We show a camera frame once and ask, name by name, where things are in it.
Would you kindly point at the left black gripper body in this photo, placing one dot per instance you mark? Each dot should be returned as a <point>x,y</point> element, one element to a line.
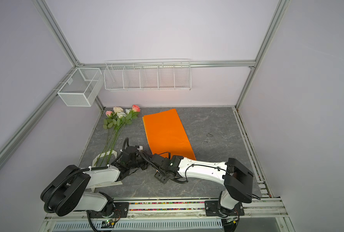
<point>142,161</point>

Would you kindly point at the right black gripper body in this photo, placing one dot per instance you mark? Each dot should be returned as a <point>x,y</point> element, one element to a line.
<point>162,177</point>

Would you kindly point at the orange wrapping paper sheet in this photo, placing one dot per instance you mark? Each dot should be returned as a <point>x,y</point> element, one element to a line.
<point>166,134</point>

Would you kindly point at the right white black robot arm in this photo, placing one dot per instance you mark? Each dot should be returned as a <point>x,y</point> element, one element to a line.
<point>232,174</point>

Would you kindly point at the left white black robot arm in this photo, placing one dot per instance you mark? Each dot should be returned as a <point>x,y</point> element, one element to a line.
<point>53,194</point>

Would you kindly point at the cream fake rose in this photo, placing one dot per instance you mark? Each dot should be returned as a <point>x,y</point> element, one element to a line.
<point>117,120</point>

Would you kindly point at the white printed ribbon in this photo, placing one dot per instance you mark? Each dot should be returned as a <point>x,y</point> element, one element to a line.
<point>80,196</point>

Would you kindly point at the white mesh box basket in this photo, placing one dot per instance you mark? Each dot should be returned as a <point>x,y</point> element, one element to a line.
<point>82,87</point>

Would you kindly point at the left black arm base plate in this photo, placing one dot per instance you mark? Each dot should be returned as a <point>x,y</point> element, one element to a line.
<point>112,210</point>

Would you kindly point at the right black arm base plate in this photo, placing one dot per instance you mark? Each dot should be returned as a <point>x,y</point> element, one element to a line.
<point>212,209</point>

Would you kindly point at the white wire shelf basket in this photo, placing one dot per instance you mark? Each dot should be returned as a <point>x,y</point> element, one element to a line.
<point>155,74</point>

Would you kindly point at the white slotted cable duct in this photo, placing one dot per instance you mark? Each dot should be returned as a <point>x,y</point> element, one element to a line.
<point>141,225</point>

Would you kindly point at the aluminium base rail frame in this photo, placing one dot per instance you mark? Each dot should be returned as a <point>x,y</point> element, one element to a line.
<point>170,209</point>

